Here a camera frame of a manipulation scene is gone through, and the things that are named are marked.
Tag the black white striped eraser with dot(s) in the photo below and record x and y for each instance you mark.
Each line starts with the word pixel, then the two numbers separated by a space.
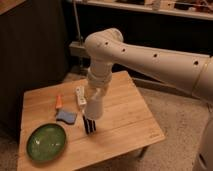
pixel 89 125

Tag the green glass bowl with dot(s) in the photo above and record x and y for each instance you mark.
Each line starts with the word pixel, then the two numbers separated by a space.
pixel 46 143

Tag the wooden table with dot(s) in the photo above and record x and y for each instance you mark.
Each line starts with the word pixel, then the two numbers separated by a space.
pixel 127 124

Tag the metal pole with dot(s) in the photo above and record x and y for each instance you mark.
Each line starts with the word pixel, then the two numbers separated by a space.
pixel 79 37

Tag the orange marker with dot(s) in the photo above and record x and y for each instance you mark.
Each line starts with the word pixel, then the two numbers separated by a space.
pixel 58 102

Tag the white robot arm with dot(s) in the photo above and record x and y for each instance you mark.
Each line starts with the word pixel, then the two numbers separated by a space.
pixel 188 72

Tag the long white shelf beam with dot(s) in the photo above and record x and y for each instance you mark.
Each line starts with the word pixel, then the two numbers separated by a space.
pixel 78 50

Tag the blue sponge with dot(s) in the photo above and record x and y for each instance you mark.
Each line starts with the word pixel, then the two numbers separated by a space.
pixel 67 117

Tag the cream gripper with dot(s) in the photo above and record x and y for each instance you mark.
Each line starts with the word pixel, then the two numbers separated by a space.
pixel 96 93

